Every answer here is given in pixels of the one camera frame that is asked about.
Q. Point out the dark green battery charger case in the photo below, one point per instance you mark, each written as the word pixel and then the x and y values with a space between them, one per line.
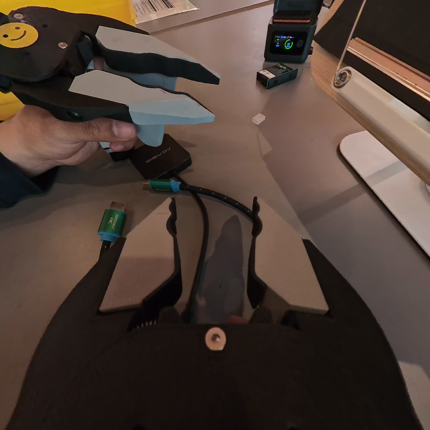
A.
pixel 289 43

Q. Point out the black hub adapter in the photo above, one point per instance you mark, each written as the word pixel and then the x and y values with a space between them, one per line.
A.
pixel 161 158

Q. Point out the person's left hand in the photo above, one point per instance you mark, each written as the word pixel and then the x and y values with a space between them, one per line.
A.
pixel 50 144

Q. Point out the black camera battery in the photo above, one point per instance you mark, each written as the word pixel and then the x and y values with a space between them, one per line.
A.
pixel 277 75

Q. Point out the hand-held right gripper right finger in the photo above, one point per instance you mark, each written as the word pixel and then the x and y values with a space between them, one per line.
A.
pixel 285 268

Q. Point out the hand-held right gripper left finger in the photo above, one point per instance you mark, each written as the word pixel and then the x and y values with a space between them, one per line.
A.
pixel 144 265

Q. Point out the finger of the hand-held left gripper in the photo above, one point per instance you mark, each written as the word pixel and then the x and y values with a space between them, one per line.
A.
pixel 161 111
pixel 141 43

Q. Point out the yellow plastic bin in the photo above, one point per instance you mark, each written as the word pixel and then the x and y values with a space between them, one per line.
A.
pixel 100 10

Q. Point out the small white plastic block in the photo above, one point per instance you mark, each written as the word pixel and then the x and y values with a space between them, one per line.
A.
pixel 258 119

